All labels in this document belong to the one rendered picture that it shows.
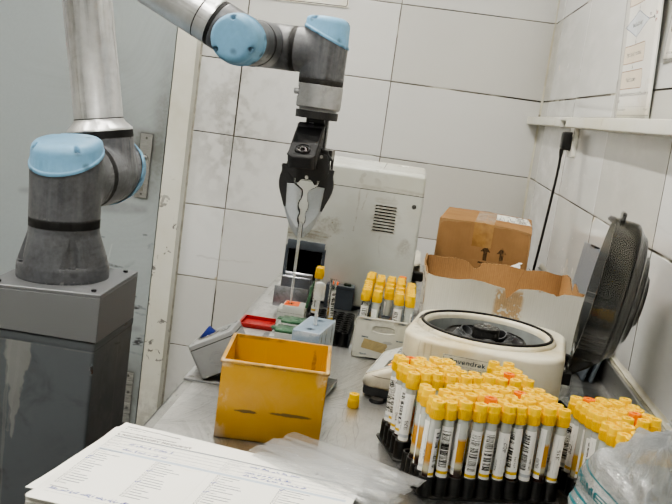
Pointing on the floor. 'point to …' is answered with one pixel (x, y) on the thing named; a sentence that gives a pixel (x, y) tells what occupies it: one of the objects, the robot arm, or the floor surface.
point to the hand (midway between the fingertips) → (300, 229)
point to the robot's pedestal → (55, 401)
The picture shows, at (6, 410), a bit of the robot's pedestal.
